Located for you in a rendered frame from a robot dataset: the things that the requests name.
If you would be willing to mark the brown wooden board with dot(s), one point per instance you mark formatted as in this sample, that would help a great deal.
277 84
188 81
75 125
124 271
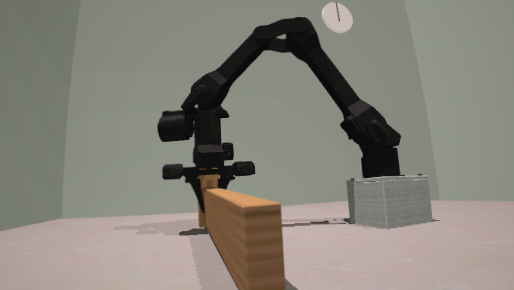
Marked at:
249 235

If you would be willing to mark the brown wooden post with slot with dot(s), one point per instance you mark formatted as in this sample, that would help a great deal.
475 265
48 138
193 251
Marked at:
206 181

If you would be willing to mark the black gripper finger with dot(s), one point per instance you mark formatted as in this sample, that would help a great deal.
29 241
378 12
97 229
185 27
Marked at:
195 183
224 181

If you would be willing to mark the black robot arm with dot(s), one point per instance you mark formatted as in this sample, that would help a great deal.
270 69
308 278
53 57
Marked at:
362 122

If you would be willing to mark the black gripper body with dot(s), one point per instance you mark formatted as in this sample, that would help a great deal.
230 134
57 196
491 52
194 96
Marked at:
176 171

